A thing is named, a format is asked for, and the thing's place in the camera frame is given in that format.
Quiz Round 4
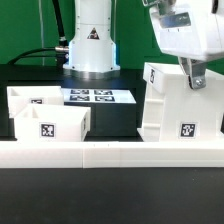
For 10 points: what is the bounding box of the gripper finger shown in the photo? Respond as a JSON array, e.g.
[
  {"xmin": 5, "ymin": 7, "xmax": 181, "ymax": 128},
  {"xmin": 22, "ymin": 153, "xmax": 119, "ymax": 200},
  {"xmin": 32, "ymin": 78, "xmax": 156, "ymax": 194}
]
[{"xmin": 179, "ymin": 57, "xmax": 206, "ymax": 90}]

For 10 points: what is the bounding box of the white drawer with knob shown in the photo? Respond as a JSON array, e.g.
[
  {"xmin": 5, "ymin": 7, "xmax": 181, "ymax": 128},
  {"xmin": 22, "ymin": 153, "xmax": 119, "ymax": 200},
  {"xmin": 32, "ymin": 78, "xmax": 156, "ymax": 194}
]
[{"xmin": 14, "ymin": 104, "xmax": 91, "ymax": 142}]

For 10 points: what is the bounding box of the fiducial tag sheet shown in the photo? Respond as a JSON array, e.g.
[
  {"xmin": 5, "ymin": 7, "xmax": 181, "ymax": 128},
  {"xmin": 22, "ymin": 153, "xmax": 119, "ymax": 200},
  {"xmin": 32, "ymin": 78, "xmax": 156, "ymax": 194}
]
[{"xmin": 62, "ymin": 88, "xmax": 136, "ymax": 104}]

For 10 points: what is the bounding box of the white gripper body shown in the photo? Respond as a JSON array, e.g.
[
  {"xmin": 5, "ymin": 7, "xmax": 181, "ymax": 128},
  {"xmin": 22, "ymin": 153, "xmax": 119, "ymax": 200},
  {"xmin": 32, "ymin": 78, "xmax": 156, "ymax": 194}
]
[{"xmin": 142, "ymin": 0, "xmax": 224, "ymax": 61}]

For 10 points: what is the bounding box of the white drawer cabinet box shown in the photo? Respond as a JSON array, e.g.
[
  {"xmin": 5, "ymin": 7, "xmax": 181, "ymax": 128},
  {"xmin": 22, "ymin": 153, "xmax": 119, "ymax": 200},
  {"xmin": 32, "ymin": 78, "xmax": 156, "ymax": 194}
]
[{"xmin": 138, "ymin": 63, "xmax": 224, "ymax": 142}]

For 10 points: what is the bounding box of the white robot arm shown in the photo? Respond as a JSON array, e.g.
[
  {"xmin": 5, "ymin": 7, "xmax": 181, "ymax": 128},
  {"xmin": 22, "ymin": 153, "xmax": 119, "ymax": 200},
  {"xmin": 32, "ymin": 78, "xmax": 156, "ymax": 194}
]
[{"xmin": 63, "ymin": 0, "xmax": 224, "ymax": 89}]

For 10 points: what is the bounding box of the white L-shaped fence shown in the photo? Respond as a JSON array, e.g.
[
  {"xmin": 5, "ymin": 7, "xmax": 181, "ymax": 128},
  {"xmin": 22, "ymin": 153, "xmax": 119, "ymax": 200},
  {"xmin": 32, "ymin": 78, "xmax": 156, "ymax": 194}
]
[{"xmin": 0, "ymin": 141, "xmax": 224, "ymax": 168}]

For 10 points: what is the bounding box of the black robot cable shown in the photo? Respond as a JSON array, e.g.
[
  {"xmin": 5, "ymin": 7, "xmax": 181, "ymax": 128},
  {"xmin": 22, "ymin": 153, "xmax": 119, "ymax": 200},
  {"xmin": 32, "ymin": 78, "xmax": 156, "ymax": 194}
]
[{"xmin": 7, "ymin": 0, "xmax": 70, "ymax": 66}]

